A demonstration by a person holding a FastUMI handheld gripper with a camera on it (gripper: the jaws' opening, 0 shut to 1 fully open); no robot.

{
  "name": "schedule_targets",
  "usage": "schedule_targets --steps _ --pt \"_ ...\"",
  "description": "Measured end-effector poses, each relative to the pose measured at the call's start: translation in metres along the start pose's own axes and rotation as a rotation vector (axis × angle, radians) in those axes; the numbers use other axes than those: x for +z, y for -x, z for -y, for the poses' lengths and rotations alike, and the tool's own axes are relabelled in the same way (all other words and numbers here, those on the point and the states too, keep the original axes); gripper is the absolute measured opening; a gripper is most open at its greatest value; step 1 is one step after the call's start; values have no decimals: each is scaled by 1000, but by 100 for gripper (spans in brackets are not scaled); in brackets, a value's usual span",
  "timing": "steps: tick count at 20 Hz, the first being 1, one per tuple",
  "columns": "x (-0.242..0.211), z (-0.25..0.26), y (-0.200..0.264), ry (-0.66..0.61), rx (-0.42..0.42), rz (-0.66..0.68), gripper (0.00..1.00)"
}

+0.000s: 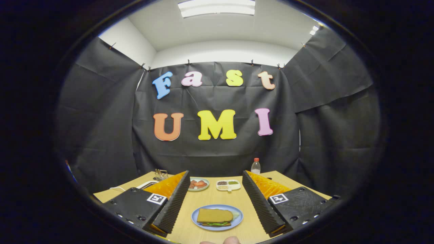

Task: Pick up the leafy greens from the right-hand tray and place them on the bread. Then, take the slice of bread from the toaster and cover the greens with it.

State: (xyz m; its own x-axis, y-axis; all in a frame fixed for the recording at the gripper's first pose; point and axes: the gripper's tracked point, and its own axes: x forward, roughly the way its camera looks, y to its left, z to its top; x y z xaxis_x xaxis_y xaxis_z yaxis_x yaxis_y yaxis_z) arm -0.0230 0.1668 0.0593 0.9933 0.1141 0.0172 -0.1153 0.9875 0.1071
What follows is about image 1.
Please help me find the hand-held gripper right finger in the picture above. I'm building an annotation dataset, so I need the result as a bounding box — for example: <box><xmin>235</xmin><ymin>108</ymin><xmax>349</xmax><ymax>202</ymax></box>
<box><xmin>242</xmin><ymin>170</ymin><xmax>339</xmax><ymax>238</ymax></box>

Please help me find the white divided condiment tray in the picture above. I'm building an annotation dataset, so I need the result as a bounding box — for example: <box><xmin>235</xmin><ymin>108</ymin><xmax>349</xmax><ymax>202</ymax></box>
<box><xmin>216</xmin><ymin>180</ymin><xmax>241</xmax><ymax>192</ymax></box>

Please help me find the pale green round plate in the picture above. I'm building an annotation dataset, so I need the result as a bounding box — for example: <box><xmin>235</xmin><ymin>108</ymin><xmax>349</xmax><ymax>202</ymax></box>
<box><xmin>188</xmin><ymin>177</ymin><xmax>210</xmax><ymax>192</ymax></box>

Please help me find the light blue plate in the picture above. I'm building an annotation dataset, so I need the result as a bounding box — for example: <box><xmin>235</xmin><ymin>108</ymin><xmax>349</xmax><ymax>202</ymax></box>
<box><xmin>191</xmin><ymin>204</ymin><xmax>244</xmax><ymax>231</ymax></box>

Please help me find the white toaster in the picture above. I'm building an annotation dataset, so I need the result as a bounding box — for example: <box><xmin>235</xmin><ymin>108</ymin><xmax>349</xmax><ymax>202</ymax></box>
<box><xmin>136</xmin><ymin>180</ymin><xmax>160</xmax><ymax>190</ymax></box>

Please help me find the toasted brown bread slice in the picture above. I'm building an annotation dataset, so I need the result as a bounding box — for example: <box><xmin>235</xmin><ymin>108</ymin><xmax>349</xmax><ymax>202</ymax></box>
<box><xmin>197</xmin><ymin>208</ymin><xmax>234</xmax><ymax>223</ymax></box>

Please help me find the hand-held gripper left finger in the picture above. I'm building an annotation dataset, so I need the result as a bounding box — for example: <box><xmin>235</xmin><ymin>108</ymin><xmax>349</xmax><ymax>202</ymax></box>
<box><xmin>100</xmin><ymin>170</ymin><xmax>191</xmax><ymax>238</ymax></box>

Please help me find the black backdrop cloth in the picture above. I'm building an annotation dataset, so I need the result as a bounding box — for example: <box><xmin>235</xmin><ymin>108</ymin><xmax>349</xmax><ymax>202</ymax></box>
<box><xmin>56</xmin><ymin>27</ymin><xmax>382</xmax><ymax>197</ymax></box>

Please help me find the green lettuce leaf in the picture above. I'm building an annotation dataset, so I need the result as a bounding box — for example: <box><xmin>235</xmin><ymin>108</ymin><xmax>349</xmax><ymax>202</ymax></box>
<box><xmin>202</xmin><ymin>212</ymin><xmax>240</xmax><ymax>227</ymax></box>

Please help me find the long ceiling light panel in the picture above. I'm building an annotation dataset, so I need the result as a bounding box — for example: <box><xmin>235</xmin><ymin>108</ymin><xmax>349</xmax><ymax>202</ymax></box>
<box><xmin>178</xmin><ymin>0</ymin><xmax>256</xmax><ymax>18</ymax></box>

